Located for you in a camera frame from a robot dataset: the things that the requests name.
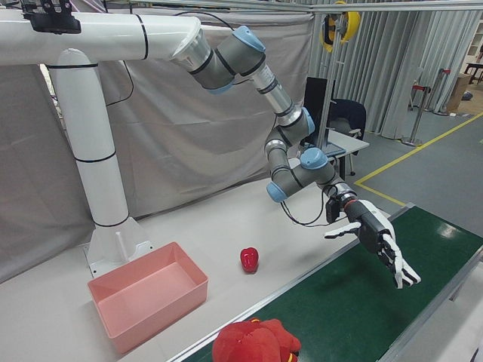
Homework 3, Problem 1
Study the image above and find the red toy bell pepper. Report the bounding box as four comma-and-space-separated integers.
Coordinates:
240, 247, 262, 275

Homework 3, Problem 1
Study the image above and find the black camera module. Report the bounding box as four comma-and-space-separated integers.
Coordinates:
20, 0, 82, 35

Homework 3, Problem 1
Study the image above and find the red plush toy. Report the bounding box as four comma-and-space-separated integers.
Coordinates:
211, 318, 303, 362

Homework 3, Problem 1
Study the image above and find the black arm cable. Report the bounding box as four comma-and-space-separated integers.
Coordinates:
278, 184, 340, 227

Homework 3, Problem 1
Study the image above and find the silver stanchion post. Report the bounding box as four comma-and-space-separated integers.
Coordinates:
433, 67, 460, 116
401, 84, 431, 146

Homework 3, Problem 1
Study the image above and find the white grey robot hand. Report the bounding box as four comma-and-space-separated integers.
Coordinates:
323, 198, 423, 290

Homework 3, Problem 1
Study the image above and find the green conveyor belt aluminium frame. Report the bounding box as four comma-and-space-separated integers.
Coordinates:
165, 203, 483, 362

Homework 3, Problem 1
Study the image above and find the grey fabric curtain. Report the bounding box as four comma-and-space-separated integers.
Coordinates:
0, 0, 316, 284

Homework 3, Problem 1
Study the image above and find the brown cardboard box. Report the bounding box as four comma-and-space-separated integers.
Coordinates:
447, 73, 472, 114

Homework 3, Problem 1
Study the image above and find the red box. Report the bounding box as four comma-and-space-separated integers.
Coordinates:
87, 241, 209, 354

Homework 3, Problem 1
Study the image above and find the black office chair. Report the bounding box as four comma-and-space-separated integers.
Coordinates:
330, 98, 367, 140

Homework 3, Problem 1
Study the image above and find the white desk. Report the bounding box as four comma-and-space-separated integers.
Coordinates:
301, 130, 371, 178

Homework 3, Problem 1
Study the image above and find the black computer monitor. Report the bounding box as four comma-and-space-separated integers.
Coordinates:
303, 77, 337, 148

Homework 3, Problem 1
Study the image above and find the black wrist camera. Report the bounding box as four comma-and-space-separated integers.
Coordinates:
325, 195, 343, 224

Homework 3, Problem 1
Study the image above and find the dark wooden table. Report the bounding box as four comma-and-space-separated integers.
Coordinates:
463, 62, 483, 86

